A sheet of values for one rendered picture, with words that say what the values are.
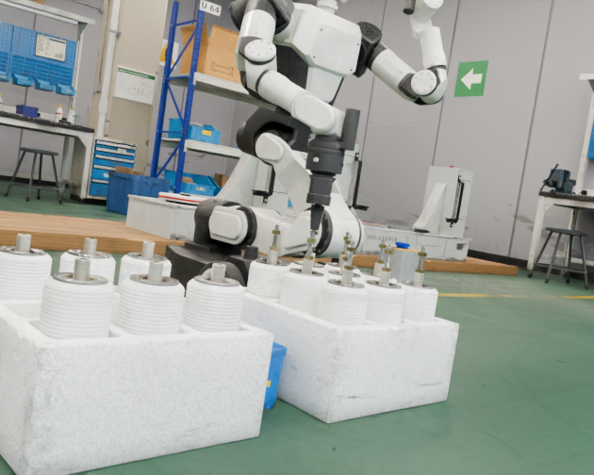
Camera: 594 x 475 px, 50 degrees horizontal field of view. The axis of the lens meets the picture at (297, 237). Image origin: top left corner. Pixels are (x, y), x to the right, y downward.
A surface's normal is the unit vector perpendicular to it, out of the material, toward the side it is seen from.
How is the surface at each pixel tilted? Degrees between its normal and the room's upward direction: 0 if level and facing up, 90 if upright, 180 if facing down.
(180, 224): 90
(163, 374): 90
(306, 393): 90
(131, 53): 90
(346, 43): 101
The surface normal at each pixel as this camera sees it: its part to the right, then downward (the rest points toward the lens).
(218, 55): 0.66, 0.11
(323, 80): 0.65, 0.33
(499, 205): -0.76, -0.07
